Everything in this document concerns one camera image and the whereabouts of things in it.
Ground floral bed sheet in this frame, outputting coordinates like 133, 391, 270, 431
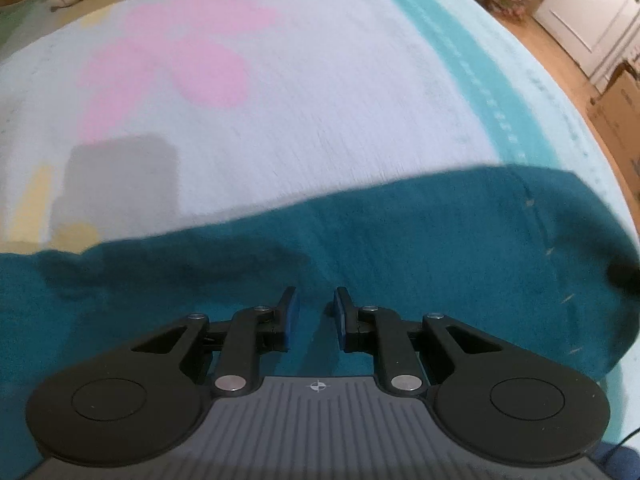
0, 0, 640, 480

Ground teal green pants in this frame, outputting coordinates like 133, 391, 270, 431
1, 166, 639, 479

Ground white door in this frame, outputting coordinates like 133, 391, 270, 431
534, 0, 639, 77

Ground brown cardboard box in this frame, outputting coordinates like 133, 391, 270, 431
588, 61, 640, 212

